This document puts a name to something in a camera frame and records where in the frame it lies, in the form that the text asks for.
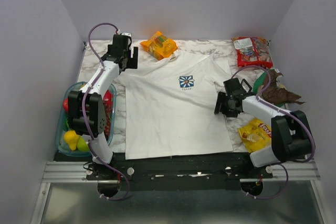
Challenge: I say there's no dark red grapes bunch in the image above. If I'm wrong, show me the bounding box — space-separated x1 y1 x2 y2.
104 104 112 139

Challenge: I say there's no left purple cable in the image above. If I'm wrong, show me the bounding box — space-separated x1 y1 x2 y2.
81 22 131 201

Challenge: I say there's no white t-shirt daisy print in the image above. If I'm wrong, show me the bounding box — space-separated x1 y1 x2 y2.
116 51 233 159

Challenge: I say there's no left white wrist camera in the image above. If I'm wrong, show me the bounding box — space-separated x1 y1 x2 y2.
120 32 132 37

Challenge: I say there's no yellow Lays chips bag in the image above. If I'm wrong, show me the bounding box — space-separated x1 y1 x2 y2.
238 118 271 153

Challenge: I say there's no orange gummy candy bag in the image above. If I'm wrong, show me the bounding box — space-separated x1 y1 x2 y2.
140 31 178 60

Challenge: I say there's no red candy bag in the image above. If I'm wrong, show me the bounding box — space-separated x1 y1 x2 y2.
231 37 273 69

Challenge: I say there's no aluminium rail frame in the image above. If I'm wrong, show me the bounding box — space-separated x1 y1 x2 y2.
31 161 333 223

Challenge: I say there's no red pink dragon fruit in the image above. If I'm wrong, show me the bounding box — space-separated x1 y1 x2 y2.
103 90 113 103

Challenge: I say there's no black brooch display box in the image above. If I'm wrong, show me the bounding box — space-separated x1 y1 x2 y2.
240 79 253 93

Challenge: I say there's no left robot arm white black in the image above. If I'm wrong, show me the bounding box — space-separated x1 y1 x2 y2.
68 33 138 179

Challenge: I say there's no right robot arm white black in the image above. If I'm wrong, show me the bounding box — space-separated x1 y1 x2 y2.
214 78 316 178

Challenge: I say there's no red apple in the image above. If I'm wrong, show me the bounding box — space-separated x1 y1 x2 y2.
62 98 69 113

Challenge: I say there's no clear teal fruit container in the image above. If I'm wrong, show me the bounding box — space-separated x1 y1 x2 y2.
55 82 117 157

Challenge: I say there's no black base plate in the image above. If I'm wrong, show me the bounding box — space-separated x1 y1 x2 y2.
53 152 308 191

